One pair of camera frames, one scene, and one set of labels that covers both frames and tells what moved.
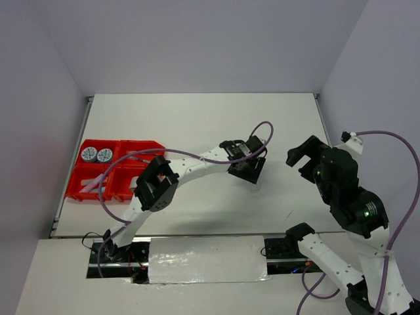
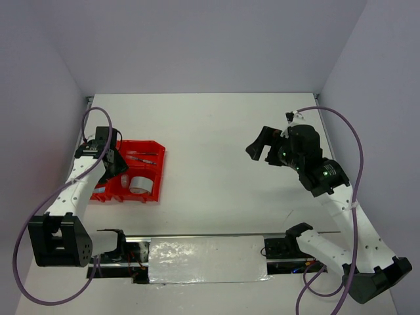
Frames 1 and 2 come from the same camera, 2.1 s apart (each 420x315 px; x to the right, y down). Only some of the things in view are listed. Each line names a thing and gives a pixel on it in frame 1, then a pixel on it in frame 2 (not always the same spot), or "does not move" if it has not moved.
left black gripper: [252, 174] to [120, 167]
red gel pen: [151, 153] does not move
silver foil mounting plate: [190, 260] does not move
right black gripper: [310, 147] to [269, 136]
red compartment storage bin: [108, 170] does not move
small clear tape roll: [255, 188] to [125, 180]
